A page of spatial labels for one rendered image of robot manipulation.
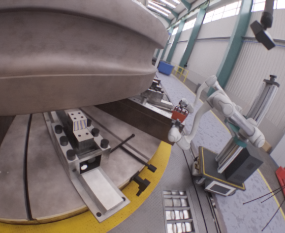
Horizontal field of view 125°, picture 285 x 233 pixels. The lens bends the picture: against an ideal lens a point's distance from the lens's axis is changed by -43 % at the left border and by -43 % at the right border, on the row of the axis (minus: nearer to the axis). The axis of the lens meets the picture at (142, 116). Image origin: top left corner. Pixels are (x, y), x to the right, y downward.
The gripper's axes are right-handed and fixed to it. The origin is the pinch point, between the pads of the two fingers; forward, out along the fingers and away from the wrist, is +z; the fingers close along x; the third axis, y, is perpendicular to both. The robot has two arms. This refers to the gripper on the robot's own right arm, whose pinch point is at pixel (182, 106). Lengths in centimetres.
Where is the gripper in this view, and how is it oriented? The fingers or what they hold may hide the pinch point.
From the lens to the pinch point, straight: 185.4
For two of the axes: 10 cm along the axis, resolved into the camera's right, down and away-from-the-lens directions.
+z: -3.4, 3.6, -8.7
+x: 8.9, 4.3, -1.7
